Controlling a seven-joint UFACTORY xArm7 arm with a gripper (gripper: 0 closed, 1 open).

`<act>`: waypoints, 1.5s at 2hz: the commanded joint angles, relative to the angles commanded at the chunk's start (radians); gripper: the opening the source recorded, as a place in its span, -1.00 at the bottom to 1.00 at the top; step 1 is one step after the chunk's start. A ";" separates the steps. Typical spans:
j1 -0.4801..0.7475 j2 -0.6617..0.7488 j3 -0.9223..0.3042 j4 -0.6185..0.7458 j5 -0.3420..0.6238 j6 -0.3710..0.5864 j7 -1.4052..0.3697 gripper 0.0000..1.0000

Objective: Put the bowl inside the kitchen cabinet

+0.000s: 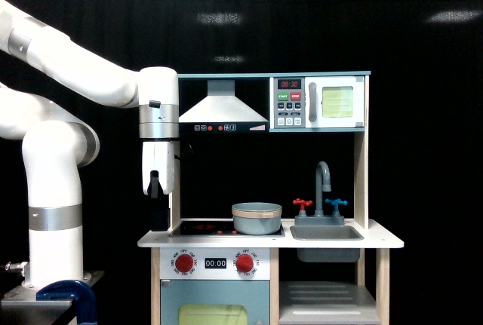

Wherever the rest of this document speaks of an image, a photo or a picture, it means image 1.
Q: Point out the wooden toy kitchen frame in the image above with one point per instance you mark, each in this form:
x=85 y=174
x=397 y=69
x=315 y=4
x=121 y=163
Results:
x=215 y=171

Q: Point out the black oven timer display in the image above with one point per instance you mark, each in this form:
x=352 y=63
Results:
x=215 y=263

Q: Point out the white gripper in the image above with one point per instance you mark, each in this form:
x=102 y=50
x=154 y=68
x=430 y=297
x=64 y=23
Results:
x=158 y=179

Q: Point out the grey faucet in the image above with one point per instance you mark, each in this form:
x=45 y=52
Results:
x=322 y=184

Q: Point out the grey lower shelf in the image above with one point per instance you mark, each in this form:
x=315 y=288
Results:
x=326 y=302

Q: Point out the left red oven knob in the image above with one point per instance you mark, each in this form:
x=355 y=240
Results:
x=184 y=263

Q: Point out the right red oven knob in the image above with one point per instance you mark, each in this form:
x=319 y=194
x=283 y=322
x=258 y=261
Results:
x=244 y=263

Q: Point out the blue clamp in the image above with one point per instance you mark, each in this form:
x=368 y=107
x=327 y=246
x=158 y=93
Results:
x=79 y=292

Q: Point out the grey pot with wooden rim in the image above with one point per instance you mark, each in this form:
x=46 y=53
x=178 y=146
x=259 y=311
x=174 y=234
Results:
x=256 y=218

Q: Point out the red oven knob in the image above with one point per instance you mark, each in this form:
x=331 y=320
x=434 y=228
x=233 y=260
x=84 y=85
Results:
x=244 y=263
x=184 y=263

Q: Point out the teal oven door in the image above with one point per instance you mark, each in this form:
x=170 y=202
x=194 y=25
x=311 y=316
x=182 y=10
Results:
x=252 y=296

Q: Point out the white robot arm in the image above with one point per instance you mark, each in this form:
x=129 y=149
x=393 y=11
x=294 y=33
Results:
x=55 y=143

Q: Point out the white toy microwave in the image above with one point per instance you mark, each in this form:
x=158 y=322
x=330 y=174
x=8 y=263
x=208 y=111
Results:
x=317 y=102

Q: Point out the blue tap handle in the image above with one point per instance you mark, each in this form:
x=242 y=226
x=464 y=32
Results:
x=335 y=204

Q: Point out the red tap handle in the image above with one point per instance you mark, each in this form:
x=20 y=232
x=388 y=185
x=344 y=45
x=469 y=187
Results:
x=302 y=204

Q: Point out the black stovetop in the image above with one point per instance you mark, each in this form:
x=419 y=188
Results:
x=214 y=228

